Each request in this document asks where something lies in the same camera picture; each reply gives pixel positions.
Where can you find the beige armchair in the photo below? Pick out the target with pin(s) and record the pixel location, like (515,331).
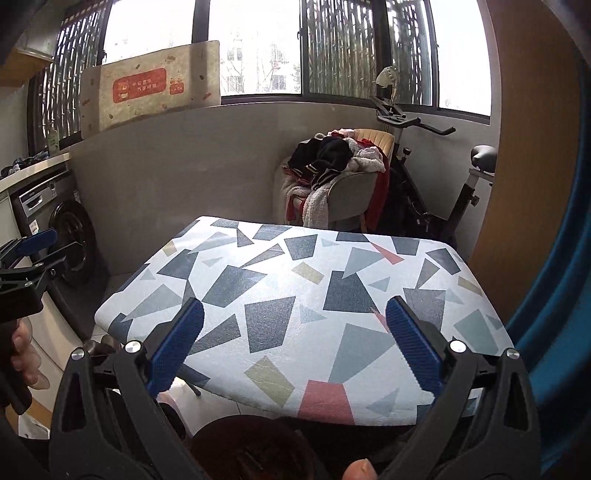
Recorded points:
(351,198)

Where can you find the black exercise bike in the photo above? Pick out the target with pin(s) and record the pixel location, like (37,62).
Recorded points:
(415,198)

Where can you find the person's right hand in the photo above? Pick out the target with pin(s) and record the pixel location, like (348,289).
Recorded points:
(360,470)

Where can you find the geometric patterned tablecloth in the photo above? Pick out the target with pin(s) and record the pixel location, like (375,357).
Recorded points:
(277,323)

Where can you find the wall cabinet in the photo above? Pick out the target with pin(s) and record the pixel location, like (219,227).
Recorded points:
(27,41)

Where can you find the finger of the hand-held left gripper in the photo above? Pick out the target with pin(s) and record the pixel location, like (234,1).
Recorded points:
(37,242)
(62,258)

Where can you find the grey washing machine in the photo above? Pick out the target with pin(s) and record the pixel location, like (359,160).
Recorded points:
(74,240)

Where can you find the red garment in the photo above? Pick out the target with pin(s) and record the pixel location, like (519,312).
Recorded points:
(381,194)

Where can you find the black garment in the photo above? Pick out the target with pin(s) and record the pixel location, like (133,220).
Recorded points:
(323,159)

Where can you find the black table leg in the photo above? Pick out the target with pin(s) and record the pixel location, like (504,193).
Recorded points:
(192,383)

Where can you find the person's left hand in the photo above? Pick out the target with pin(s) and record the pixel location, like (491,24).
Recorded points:
(25,355)

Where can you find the blue curtain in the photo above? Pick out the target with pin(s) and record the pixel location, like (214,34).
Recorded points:
(568,300)

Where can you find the beige mat with red label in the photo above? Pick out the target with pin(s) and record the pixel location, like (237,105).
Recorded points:
(184,69)

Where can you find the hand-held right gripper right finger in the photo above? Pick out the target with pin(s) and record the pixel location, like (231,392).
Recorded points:
(415,341)

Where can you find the white countertop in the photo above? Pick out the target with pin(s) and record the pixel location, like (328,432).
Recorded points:
(32,169)

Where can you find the window with metal grille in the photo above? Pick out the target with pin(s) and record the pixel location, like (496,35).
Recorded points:
(258,46)

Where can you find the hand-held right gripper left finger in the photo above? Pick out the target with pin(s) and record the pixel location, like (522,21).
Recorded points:
(178,341)

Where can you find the wooden door panel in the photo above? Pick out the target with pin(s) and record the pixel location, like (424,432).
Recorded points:
(531,161)

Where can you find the green plastic bottle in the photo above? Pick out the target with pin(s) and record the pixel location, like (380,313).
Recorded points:
(53,141)

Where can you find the desk lamp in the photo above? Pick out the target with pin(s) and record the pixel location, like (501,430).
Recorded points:
(387,78)

